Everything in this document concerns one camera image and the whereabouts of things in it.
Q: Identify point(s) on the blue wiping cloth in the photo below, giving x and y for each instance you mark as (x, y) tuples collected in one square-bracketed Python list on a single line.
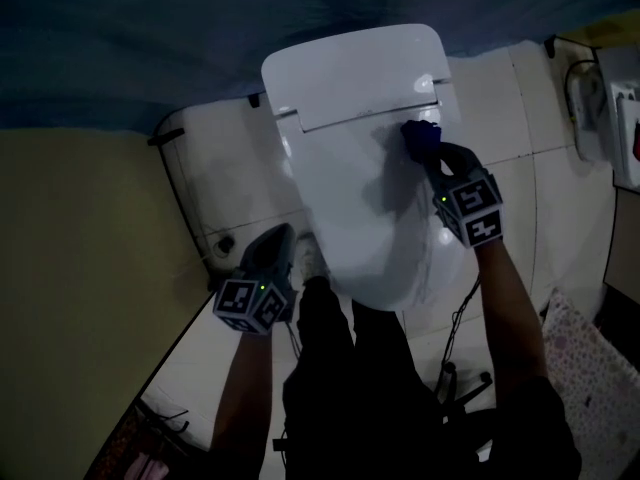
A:
[(421, 140)]

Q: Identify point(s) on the white toilet body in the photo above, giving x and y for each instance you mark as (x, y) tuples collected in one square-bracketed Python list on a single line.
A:
[(350, 68)]

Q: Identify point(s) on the blue-grey backdrop curtain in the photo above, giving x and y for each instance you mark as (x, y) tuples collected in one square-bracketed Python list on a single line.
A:
[(150, 43)]

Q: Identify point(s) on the person's right forearm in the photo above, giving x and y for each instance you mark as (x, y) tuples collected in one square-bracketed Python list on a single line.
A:
[(510, 318)]

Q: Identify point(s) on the person's left white shoe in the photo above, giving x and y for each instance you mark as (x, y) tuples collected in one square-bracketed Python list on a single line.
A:
[(310, 260)]

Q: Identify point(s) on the black stand foot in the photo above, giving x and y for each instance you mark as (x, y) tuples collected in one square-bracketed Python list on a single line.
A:
[(550, 47), (165, 137)]

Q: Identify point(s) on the white toilet lid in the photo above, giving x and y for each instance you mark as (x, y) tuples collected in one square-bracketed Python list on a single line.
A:
[(350, 193)]

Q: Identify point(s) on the person's left forearm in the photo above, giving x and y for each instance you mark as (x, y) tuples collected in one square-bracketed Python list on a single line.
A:
[(245, 383)]

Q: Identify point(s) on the black tripod base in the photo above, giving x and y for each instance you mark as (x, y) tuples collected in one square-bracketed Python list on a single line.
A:
[(457, 388)]

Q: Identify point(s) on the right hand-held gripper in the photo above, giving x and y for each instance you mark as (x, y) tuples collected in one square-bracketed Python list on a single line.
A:
[(472, 210)]

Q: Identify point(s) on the round black floor drain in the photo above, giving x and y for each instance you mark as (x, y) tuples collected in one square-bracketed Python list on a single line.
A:
[(226, 244)]

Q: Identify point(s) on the pink cloth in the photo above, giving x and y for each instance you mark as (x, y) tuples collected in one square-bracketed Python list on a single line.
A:
[(147, 468)]

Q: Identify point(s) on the person's black shirt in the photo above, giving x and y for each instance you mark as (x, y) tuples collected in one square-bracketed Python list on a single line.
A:
[(540, 428)]

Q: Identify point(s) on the red object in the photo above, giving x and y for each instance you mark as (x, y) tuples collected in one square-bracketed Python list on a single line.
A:
[(636, 140)]

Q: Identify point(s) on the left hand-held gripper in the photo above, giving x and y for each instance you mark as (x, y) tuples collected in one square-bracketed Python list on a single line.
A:
[(252, 305)]

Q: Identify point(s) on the pink floral fabric sheet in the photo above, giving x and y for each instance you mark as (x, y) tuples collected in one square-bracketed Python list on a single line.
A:
[(595, 383)]

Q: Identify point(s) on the person's black trousers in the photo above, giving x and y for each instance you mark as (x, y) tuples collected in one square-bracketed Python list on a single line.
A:
[(350, 393)]

